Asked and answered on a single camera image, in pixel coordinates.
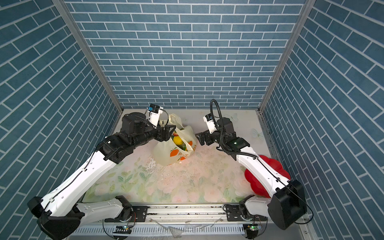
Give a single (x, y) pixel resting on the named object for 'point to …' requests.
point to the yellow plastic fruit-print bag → (167, 153)
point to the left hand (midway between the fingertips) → (170, 124)
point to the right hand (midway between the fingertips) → (201, 129)
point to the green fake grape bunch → (182, 146)
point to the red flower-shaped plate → (255, 186)
